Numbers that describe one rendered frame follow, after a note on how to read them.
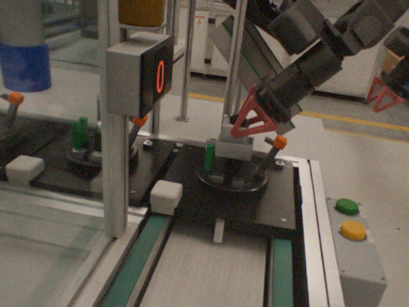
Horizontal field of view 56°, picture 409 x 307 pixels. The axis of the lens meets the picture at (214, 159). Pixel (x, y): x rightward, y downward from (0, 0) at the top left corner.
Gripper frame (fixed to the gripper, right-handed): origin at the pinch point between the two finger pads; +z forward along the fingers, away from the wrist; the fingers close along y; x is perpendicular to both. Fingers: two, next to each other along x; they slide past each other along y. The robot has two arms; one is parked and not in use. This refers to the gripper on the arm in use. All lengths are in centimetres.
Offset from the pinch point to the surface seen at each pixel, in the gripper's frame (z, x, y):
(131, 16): -6.4, -21.5, 21.6
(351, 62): -25, 113, -406
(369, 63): -40, 128, -406
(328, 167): -0.7, 32.7, -35.5
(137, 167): 19.6, -6.0, 1.5
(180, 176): 14.0, 0.3, 1.7
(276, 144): -3.7, 6.3, 1.0
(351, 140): -7, 40, -59
